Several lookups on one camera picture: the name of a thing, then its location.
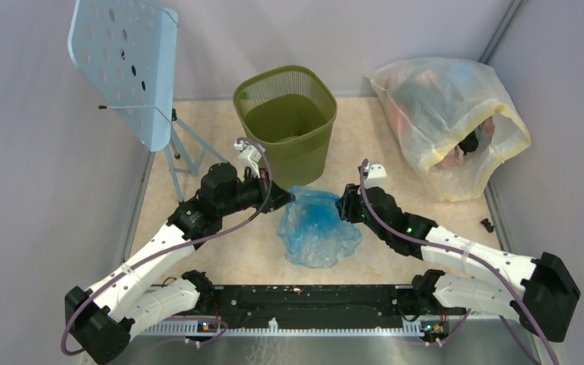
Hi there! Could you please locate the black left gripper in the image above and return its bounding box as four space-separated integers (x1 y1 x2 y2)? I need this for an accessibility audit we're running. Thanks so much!
218 167 295 217

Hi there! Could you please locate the blue plastic trash bag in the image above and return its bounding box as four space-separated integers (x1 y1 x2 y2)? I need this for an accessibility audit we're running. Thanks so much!
277 186 363 268

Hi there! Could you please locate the green ribbed trash bin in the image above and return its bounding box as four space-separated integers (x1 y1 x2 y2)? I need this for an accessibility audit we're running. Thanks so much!
233 65 338 189

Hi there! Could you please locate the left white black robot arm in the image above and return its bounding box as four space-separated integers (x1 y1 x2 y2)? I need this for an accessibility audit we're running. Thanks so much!
61 163 295 364

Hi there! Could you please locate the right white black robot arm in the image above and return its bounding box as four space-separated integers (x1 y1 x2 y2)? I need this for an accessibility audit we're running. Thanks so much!
335 184 581 343

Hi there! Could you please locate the large translucent yellow bag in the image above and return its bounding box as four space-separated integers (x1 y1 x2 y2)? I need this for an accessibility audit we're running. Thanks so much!
366 57 532 202

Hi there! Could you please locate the small black clip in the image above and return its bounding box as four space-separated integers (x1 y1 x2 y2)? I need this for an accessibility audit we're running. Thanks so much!
480 217 495 233

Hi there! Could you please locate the light blue perforated stand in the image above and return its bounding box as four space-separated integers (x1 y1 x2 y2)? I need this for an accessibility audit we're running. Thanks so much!
68 0 225 202

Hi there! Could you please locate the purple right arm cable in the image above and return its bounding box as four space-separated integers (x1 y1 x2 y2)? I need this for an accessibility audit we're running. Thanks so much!
358 159 560 365

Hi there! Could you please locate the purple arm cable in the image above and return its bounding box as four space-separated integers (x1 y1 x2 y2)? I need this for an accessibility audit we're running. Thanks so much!
358 159 560 365
60 137 274 357

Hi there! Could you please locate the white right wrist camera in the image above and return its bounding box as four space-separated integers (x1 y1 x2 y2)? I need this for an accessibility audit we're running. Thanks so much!
362 161 387 189

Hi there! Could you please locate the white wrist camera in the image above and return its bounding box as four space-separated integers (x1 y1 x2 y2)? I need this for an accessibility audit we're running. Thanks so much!
362 161 387 189
233 138 265 178

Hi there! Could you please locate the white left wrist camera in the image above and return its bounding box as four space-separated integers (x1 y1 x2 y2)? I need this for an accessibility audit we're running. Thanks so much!
233 138 265 178

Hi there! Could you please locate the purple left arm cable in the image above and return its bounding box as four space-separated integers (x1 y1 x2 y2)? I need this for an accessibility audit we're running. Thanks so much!
60 137 274 357

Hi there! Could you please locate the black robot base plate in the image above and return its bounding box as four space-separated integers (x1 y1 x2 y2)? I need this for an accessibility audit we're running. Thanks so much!
186 284 464 330

